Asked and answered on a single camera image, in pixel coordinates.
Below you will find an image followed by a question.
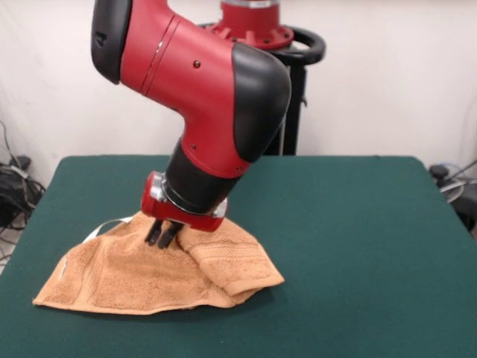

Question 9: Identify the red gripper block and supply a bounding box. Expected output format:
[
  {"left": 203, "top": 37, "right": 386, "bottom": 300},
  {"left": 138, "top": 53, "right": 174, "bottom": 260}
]
[{"left": 140, "top": 171, "right": 227, "bottom": 250}]

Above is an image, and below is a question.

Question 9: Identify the tan terry towel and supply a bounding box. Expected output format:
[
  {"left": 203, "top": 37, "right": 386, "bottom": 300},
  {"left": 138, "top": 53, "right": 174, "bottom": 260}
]
[{"left": 31, "top": 213, "right": 286, "bottom": 316}]

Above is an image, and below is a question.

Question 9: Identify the dark green table cloth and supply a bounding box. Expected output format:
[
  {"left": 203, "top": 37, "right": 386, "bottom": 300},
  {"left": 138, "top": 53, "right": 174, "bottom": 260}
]
[{"left": 0, "top": 154, "right": 477, "bottom": 358}]

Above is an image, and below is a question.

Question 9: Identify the black rounded floor base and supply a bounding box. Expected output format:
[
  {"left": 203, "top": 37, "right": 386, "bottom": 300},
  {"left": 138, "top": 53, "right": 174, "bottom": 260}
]
[{"left": 456, "top": 193, "right": 477, "bottom": 234}]

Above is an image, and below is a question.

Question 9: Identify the black cable tangle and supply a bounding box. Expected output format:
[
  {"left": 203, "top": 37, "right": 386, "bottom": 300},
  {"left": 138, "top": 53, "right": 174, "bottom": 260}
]
[{"left": 0, "top": 119, "right": 46, "bottom": 262}]

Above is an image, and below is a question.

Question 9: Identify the black robot pedestal with handle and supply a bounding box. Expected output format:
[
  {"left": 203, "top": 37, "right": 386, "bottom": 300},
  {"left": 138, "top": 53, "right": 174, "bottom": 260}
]
[{"left": 197, "top": 22, "right": 327, "bottom": 157}]

